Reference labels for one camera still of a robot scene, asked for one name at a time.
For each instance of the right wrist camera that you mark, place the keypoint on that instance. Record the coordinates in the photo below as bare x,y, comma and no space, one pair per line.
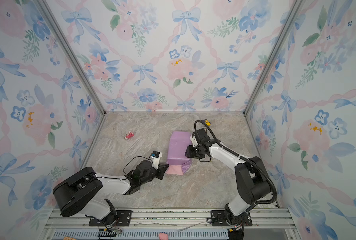
200,137

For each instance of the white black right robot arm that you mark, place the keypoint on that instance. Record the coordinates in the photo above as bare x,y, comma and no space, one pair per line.
253,183

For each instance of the pink object front edge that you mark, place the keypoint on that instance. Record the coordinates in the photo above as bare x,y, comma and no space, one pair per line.
163,236

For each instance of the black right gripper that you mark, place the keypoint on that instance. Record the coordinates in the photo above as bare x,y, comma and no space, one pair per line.
189,149

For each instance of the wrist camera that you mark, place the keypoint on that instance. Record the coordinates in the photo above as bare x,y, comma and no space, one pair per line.
200,137
149,166

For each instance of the grey slotted cable duct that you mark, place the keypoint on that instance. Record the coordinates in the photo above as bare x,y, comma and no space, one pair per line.
140,234

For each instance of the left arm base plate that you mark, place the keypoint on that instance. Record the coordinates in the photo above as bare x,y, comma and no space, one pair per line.
121,217

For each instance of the red pink toy figure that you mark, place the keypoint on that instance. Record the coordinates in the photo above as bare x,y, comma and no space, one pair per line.
129,135

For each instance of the aluminium corner post right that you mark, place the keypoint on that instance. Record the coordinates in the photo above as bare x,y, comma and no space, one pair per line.
277,47

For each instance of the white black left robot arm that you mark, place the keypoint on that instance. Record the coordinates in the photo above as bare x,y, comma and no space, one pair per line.
77,194

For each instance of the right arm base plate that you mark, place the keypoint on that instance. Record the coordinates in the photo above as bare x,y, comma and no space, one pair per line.
222,218

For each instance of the aluminium corner post left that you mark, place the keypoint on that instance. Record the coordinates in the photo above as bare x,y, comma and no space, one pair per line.
49,17

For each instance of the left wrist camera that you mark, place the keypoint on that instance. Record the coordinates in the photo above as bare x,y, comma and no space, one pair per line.
149,166

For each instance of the pink purple wrapping paper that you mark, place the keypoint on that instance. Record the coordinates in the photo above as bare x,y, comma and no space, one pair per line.
178,163

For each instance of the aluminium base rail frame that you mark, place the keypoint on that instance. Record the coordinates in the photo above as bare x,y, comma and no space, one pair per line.
268,224

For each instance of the aluminium corner post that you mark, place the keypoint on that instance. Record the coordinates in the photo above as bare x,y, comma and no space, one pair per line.
49,17
277,47

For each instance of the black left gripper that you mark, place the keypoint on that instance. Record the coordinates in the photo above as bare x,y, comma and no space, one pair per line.
161,169

